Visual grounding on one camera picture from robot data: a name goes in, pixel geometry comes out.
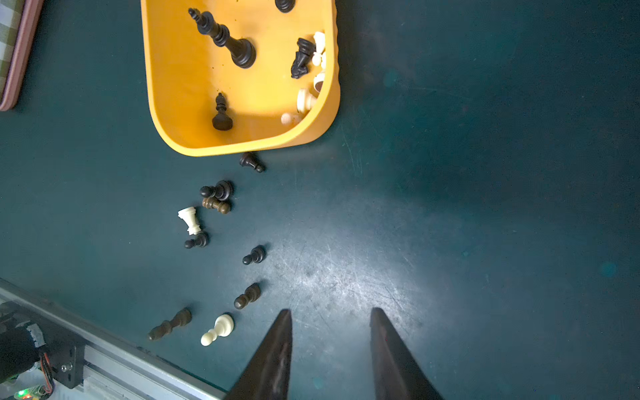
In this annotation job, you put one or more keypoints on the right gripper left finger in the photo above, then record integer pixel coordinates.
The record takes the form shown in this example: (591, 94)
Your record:
(268, 372)

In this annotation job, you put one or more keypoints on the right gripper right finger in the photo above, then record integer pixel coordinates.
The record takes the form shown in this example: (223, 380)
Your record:
(396, 374)

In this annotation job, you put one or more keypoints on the white pawn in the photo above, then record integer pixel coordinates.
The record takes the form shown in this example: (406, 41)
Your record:
(223, 327)
(290, 119)
(305, 101)
(318, 82)
(319, 56)

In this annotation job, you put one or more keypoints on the brown pawn low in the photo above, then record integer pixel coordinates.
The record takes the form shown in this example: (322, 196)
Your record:
(250, 295)

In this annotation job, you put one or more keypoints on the black pawn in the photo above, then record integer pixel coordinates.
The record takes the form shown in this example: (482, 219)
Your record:
(285, 6)
(222, 191)
(257, 255)
(200, 240)

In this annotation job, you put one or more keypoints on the white rook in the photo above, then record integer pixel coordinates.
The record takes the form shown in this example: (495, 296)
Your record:
(189, 216)

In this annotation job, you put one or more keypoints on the black piece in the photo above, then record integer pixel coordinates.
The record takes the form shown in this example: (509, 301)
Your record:
(243, 53)
(221, 121)
(251, 160)

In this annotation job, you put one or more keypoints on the black knight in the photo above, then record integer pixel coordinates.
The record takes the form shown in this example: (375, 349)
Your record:
(303, 57)

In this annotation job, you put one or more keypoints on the yellow plastic storage box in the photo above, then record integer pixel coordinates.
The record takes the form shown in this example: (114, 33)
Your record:
(185, 71)

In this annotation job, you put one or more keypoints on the brown piece front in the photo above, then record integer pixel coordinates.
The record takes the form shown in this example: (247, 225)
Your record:
(182, 318)

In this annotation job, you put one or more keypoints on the brown pawn lying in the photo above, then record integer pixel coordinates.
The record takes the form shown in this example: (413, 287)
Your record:
(216, 204)

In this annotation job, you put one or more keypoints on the black pawn lying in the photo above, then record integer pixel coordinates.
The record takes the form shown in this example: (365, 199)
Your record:
(222, 191)

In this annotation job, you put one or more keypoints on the pink tray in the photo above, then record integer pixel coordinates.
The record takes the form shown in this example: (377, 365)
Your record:
(26, 33)

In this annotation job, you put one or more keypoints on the green checkered cloth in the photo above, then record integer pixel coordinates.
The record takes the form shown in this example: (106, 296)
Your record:
(11, 16)

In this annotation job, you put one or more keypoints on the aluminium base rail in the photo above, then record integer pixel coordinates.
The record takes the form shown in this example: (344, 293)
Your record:
(113, 368)

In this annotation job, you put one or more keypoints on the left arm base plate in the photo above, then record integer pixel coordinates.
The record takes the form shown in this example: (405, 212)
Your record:
(29, 339)

